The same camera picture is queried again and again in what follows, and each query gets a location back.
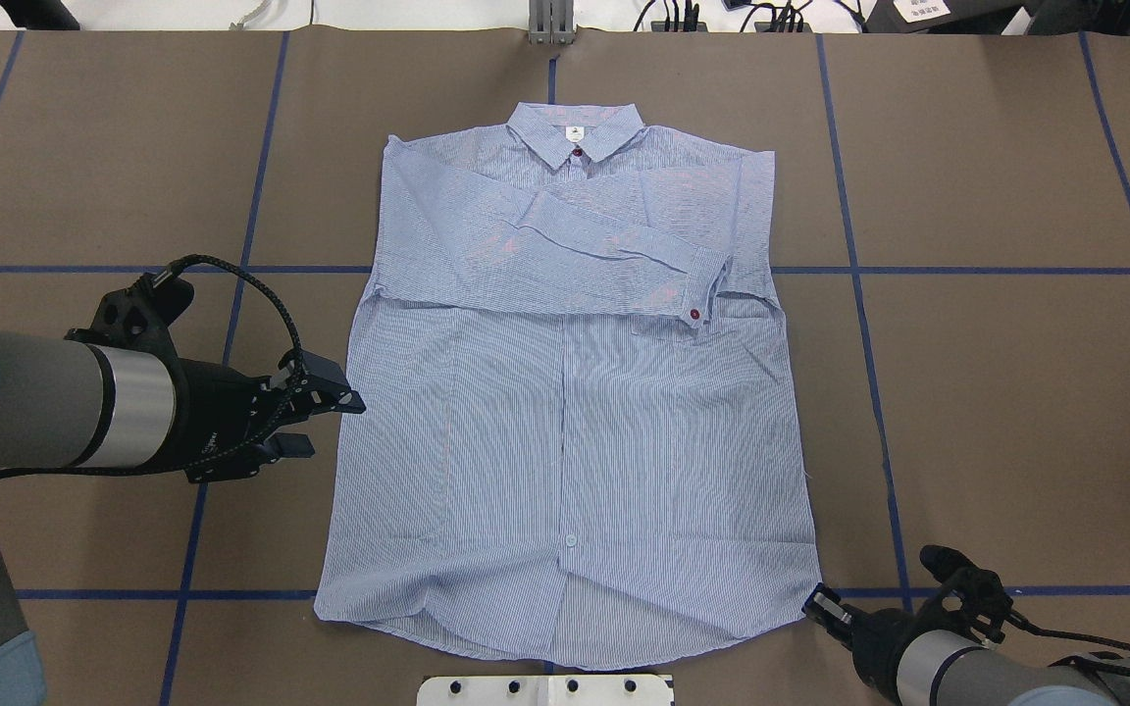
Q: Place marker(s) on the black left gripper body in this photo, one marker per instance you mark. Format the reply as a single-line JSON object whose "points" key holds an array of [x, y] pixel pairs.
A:
{"points": [[212, 412]]}

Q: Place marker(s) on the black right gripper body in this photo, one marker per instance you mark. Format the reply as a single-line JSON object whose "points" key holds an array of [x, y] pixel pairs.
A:
{"points": [[877, 639]]}

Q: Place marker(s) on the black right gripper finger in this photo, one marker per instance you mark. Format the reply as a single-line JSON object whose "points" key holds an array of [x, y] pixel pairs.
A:
{"points": [[825, 608]]}

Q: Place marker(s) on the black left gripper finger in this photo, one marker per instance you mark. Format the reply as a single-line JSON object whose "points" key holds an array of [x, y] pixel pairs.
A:
{"points": [[310, 384], [278, 446]]}

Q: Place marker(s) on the light blue striped shirt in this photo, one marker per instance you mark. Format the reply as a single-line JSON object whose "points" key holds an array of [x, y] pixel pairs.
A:
{"points": [[581, 442]]}

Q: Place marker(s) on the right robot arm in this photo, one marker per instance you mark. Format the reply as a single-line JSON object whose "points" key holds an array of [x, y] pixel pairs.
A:
{"points": [[947, 653]]}

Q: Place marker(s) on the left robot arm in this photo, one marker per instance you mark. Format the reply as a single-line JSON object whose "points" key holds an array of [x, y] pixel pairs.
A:
{"points": [[96, 404]]}

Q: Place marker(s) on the black box with label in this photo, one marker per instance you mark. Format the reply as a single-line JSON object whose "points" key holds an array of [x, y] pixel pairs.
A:
{"points": [[941, 17]]}

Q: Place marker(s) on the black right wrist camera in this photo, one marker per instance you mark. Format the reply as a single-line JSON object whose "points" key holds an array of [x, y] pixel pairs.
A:
{"points": [[967, 588]]}

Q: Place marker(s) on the aluminium frame post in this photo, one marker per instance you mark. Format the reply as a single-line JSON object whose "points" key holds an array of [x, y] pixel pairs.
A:
{"points": [[552, 22]]}

